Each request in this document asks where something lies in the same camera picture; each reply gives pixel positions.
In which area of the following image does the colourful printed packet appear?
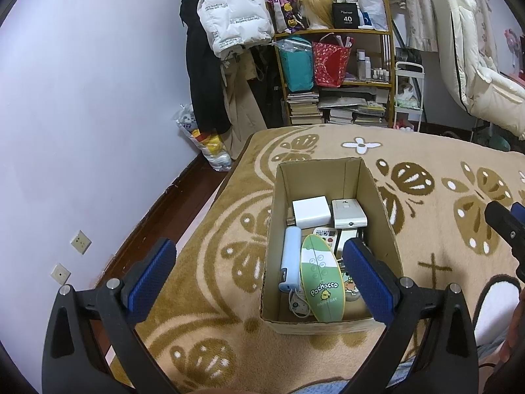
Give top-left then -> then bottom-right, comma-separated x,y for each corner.
264,0 -> 306,33

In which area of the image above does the floral white curtain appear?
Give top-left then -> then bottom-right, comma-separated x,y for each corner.
369,0 -> 499,54

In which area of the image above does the wooden shelf unit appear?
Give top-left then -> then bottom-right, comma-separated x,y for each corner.
273,0 -> 396,128

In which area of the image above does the beige wall socket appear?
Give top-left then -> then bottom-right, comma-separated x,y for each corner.
70,230 -> 92,255
50,263 -> 71,285

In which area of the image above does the white remote control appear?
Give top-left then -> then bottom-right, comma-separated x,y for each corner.
314,227 -> 339,255

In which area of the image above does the beige butterfly patterned blanket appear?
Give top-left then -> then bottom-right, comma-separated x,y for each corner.
98,125 -> 525,394

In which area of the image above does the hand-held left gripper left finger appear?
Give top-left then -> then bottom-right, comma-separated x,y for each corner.
41,237 -> 181,394

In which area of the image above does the white square device box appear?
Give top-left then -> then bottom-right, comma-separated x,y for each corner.
331,198 -> 368,230

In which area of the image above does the white charging cable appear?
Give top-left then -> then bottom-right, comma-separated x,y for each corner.
287,289 -> 314,318

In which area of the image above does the red patterned gift bag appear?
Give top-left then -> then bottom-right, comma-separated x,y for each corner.
312,35 -> 353,88

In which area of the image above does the pale bundle in cart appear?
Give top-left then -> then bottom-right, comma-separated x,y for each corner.
396,84 -> 419,107

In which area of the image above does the dark garment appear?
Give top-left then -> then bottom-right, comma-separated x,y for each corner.
250,43 -> 288,129

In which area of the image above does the white puffer jacket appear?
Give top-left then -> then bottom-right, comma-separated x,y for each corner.
197,0 -> 275,64

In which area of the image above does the white padded quilt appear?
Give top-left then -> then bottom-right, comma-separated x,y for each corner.
430,0 -> 525,140

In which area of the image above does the pile of books and magazines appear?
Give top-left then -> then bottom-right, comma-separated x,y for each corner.
318,86 -> 389,127

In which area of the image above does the white charger adapter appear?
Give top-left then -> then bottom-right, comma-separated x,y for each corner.
292,197 -> 332,228

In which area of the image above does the clear plastic packet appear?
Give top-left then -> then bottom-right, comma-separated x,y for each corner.
276,37 -> 312,53

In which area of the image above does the white plastic bag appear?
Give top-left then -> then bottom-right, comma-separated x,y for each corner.
357,0 -> 388,30

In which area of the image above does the teal bag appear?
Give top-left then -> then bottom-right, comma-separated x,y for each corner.
277,39 -> 316,92

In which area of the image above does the stack of books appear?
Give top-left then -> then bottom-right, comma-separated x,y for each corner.
286,91 -> 323,126

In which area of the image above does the light blue power bank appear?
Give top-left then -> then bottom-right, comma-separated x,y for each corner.
278,227 -> 304,293

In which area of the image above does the plastic bag of snacks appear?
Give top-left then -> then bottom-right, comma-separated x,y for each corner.
176,104 -> 236,172

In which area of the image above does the oval pocket mirror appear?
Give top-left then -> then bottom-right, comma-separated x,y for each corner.
299,234 -> 345,321

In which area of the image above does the blond wig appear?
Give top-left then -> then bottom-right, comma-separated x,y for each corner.
297,0 -> 337,29

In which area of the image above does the white trolley cart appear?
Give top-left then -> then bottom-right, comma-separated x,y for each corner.
393,61 -> 425,132

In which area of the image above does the black coat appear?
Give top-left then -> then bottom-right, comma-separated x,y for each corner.
179,0 -> 231,134

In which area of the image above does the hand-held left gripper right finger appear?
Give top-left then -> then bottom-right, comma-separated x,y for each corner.
342,237 -> 480,394

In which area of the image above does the cardboard box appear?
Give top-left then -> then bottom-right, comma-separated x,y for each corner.
259,157 -> 405,335

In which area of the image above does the white device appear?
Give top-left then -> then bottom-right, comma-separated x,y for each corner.
335,229 -> 365,259

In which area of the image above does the black box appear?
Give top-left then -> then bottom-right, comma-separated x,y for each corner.
332,2 -> 362,29

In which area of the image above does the beige garment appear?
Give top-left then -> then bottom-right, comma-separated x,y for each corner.
221,49 -> 267,161

